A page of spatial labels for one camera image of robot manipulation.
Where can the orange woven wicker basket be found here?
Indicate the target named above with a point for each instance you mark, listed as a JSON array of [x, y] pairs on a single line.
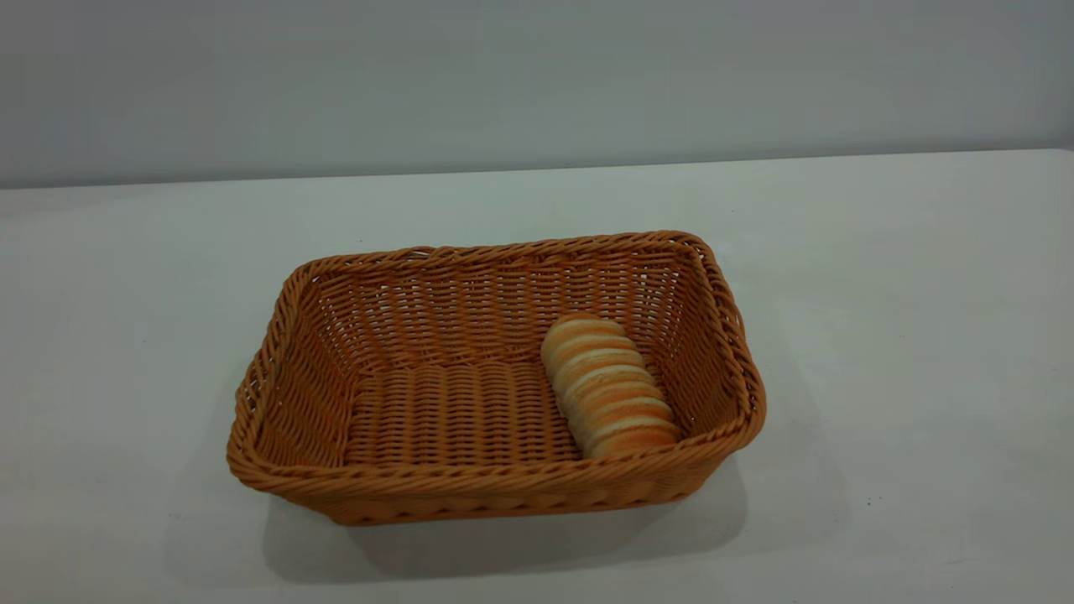
[[436, 411]]

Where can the ridged golden bread loaf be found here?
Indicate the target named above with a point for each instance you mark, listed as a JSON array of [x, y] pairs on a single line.
[[608, 386]]

